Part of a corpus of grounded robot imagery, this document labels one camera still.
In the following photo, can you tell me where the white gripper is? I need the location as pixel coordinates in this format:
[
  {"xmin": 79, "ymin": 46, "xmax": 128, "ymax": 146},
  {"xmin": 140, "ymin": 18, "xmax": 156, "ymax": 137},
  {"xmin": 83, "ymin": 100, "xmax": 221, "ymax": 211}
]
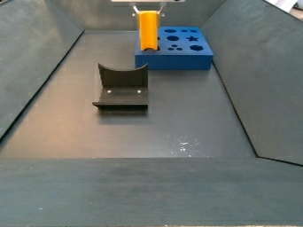
[{"xmin": 111, "ymin": 0, "xmax": 185, "ymax": 17}]

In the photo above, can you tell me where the yellow arch block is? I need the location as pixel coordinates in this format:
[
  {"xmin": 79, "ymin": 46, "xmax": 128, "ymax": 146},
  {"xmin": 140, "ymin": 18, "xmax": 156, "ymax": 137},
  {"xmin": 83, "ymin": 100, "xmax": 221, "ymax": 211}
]
[{"xmin": 139, "ymin": 11, "xmax": 159, "ymax": 51}]

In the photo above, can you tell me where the blue foam shape board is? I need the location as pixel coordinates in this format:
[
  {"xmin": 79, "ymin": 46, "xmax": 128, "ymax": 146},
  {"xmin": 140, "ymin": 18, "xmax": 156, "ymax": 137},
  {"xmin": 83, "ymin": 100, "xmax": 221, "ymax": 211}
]
[{"xmin": 135, "ymin": 27, "xmax": 213, "ymax": 70}]

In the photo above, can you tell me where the black curved stand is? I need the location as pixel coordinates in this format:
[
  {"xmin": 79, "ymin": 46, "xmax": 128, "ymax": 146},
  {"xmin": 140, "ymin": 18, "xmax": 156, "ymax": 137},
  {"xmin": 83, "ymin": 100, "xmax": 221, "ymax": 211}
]
[{"xmin": 92, "ymin": 65, "xmax": 148, "ymax": 108}]

